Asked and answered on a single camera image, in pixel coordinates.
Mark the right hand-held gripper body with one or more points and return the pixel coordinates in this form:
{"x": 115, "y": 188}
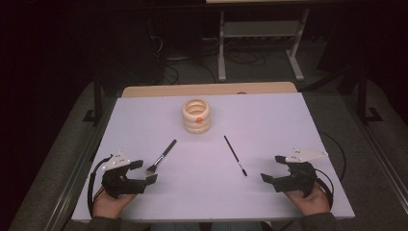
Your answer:
{"x": 298, "y": 179}

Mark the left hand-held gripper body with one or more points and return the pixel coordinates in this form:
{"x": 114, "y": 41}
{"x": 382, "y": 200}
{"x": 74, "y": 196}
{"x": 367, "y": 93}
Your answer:
{"x": 118, "y": 184}

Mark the black makeup brush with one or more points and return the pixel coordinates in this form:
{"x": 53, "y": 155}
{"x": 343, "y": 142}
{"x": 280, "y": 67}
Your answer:
{"x": 166, "y": 150}

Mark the person's left hand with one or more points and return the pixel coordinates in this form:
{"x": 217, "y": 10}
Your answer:
{"x": 109, "y": 205}

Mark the person's right hand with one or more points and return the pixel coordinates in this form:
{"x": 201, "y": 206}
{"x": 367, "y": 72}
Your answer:
{"x": 308, "y": 203}

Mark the thin black brush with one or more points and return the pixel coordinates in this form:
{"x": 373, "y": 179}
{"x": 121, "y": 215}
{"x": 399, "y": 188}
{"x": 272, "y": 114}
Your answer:
{"x": 232, "y": 150}

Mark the cream ribbed brush holder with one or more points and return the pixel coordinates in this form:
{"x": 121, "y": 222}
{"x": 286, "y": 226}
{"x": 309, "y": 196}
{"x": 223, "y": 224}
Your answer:
{"x": 196, "y": 125}

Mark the black metal stand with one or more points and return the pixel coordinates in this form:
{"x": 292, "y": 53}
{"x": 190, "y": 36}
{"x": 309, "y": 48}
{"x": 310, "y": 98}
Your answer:
{"x": 97, "y": 96}
{"x": 362, "y": 96}

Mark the wooden table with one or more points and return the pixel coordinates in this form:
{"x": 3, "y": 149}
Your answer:
{"x": 208, "y": 89}

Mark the white metal stand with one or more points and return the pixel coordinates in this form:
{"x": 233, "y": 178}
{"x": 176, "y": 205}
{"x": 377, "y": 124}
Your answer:
{"x": 221, "y": 64}

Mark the aluminium frame rail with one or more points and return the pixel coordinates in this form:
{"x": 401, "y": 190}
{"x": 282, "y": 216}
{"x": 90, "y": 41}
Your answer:
{"x": 385, "y": 157}
{"x": 75, "y": 166}

